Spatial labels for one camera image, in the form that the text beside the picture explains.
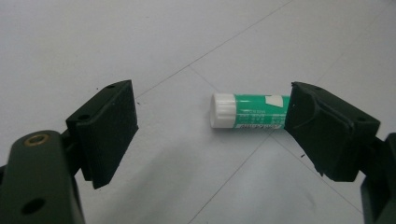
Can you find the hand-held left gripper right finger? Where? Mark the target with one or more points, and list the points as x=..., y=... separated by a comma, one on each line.
x=323, y=130

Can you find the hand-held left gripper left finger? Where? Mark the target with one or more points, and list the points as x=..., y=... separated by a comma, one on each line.
x=104, y=133

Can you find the green glue stick white cap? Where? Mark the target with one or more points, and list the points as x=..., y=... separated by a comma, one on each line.
x=249, y=111

